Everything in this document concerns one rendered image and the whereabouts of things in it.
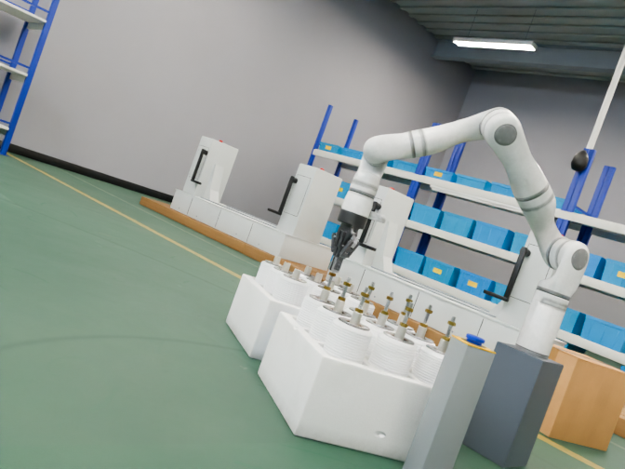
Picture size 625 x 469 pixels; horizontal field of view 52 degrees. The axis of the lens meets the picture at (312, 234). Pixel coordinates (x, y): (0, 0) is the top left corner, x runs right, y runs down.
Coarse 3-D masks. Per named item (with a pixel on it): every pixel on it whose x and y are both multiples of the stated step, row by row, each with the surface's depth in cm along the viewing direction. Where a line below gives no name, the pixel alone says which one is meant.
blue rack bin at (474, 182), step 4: (460, 176) 689; (464, 176) 686; (468, 176) 683; (460, 180) 689; (464, 180) 685; (468, 180) 682; (472, 180) 678; (476, 180) 674; (480, 180) 671; (484, 180) 669; (464, 184) 685; (468, 184) 682; (472, 184) 678; (476, 184) 674; (480, 184) 671; (484, 184) 668; (488, 184) 671; (476, 188) 674; (480, 188) 671; (484, 188) 668; (488, 188) 674
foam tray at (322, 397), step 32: (288, 320) 161; (288, 352) 153; (320, 352) 136; (288, 384) 146; (320, 384) 134; (352, 384) 136; (384, 384) 139; (416, 384) 141; (288, 416) 140; (320, 416) 135; (352, 416) 137; (384, 416) 140; (416, 416) 142; (352, 448) 138; (384, 448) 141
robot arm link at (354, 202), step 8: (352, 192) 162; (344, 200) 164; (352, 200) 161; (360, 200) 161; (368, 200) 162; (344, 208) 162; (352, 208) 161; (360, 208) 161; (368, 208) 162; (368, 216) 164; (376, 216) 164; (384, 216) 163
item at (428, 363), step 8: (424, 352) 148; (432, 352) 147; (424, 360) 147; (432, 360) 146; (440, 360) 146; (416, 368) 149; (424, 368) 147; (432, 368) 146; (416, 376) 148; (424, 376) 146; (432, 376) 146; (432, 384) 146
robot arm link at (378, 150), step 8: (376, 136) 161; (384, 136) 160; (392, 136) 160; (400, 136) 161; (408, 136) 161; (368, 144) 160; (376, 144) 159; (384, 144) 159; (392, 144) 160; (400, 144) 160; (408, 144) 160; (368, 152) 160; (376, 152) 159; (384, 152) 159; (392, 152) 160; (400, 152) 160; (408, 152) 161; (368, 160) 161; (376, 160) 160; (384, 160) 160
